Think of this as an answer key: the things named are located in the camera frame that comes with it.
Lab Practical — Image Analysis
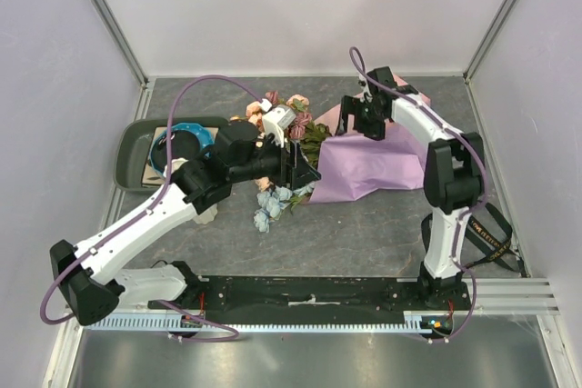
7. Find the cream rose stem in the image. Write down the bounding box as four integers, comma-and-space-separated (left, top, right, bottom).
255, 177, 276, 193

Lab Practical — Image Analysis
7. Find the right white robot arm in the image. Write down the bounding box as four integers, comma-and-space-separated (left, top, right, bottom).
336, 67, 487, 310

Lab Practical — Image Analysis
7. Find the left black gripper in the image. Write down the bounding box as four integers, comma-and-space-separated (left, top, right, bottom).
230, 131, 322, 192

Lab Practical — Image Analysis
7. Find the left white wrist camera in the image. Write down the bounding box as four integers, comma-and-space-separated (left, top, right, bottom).
262, 104, 296, 147

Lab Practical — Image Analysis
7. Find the dark green plastic tray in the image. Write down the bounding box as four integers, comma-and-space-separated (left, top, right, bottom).
114, 116, 228, 194

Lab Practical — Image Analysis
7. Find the purple pink wrapping paper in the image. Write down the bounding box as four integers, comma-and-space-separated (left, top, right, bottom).
299, 73, 433, 205

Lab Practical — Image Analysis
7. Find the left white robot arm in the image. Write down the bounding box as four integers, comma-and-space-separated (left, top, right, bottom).
40, 121, 321, 326

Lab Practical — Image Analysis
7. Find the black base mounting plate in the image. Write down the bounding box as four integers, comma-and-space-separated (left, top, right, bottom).
172, 275, 471, 314

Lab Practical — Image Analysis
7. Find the blue hydrangea stem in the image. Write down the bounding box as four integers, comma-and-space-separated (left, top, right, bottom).
253, 183, 315, 233

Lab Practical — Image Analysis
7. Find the light blue cable duct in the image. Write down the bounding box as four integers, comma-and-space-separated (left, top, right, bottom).
87, 311, 452, 334

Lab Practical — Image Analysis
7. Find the white ribbed ceramic vase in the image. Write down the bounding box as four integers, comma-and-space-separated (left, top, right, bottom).
164, 157, 218, 225

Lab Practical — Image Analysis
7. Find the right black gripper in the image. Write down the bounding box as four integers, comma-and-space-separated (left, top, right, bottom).
335, 96, 386, 145

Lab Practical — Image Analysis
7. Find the peach flower stem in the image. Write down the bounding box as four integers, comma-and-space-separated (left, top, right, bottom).
230, 102, 265, 127

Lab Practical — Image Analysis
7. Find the dusty pink rose stem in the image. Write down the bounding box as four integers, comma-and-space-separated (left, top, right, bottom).
265, 91, 332, 168

